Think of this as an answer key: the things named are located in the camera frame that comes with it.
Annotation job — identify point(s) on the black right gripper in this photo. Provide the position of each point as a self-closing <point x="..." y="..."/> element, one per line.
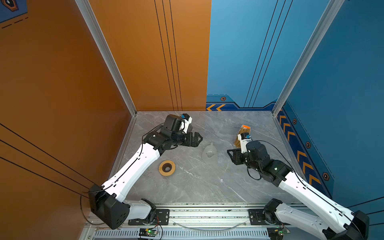
<point x="235" y="158"/>

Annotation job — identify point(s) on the aluminium left corner post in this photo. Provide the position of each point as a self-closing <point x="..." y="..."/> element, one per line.
<point x="101" y="42"/>

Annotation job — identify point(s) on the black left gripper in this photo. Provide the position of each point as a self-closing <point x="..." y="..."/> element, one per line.
<point x="195" y="143"/>

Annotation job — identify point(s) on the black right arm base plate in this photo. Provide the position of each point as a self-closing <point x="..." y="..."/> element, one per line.
<point x="257" y="217"/>

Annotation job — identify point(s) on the wooden ring dripper stand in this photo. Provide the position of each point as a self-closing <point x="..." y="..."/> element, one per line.
<point x="167" y="168"/>

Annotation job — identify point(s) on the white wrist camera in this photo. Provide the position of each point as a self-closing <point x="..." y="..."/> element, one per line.
<point x="244" y="139"/>
<point x="186" y="124"/>

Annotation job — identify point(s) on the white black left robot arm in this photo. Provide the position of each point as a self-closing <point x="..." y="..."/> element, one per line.
<point x="108" y="201"/>

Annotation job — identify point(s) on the green circuit board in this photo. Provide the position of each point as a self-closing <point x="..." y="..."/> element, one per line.
<point x="277" y="234"/>
<point x="148" y="234"/>

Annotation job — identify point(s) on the aluminium corner post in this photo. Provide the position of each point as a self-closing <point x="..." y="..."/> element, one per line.
<point x="318" y="34"/>
<point x="101" y="42"/>

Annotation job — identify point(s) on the aluminium right corner post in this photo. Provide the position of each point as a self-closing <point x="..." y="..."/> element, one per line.
<point x="318" y="34"/>

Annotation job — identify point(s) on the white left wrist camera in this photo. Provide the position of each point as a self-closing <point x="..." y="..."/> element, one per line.
<point x="186" y="124"/>

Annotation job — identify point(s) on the aluminium front rail frame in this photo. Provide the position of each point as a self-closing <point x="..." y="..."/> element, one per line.
<point x="196" y="222"/>

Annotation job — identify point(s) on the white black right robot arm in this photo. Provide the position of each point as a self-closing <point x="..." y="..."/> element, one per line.
<point x="329" y="220"/>

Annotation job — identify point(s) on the green circuit board left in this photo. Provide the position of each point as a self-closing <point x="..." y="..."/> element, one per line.
<point x="148" y="234"/>

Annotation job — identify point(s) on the green circuit board right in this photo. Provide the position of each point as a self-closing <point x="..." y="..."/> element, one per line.
<point x="277" y="234"/>

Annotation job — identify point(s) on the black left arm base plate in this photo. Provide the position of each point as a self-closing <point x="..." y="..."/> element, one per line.
<point x="162" y="217"/>

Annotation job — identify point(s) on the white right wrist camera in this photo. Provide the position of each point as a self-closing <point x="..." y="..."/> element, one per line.
<point x="244" y="139"/>

